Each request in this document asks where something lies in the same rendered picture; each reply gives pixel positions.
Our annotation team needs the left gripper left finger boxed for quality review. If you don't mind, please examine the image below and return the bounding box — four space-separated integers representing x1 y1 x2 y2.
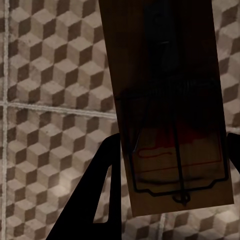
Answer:
46 133 122 240

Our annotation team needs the mousetrap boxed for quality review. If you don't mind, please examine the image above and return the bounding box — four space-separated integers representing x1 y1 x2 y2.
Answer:
98 0 234 217

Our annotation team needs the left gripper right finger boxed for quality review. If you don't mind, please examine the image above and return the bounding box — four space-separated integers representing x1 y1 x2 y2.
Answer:
227 133 240 173

